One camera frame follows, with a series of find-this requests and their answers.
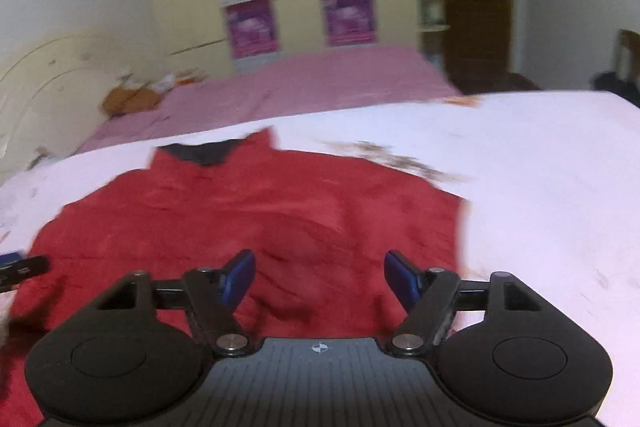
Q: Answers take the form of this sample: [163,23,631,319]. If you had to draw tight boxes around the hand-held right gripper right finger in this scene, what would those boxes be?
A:
[383,251,548,360]

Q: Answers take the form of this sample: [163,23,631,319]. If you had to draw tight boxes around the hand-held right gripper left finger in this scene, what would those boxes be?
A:
[89,249,261,358]

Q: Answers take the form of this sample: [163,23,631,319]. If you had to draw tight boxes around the pink bed sheet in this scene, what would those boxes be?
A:
[75,46,465,155]

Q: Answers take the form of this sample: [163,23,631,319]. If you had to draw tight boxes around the orange-brown cloth bundle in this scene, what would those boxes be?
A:
[101,85,164,116]

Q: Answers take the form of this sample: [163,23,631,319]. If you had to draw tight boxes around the cream bed headboard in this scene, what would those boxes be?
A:
[0,31,121,182]

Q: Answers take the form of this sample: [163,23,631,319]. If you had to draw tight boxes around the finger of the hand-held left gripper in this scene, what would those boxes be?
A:
[0,251,52,293]

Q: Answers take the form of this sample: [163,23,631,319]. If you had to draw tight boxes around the wooden chair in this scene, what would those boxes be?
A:
[612,29,640,84]

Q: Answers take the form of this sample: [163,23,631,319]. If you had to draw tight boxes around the white items beside pillow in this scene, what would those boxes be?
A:
[149,69,209,94]

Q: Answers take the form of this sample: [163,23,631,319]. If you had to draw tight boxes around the purple wall poster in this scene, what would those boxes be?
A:
[225,0,279,58]
[322,0,377,47]

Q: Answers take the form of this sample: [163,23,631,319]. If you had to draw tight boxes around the red padded jacket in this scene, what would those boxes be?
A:
[10,129,471,427]

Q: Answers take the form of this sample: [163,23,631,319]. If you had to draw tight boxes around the floral pink blanket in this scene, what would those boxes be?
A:
[0,91,640,427]

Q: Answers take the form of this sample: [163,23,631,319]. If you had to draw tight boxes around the dark cloth on chair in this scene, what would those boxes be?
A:
[590,71,640,106]

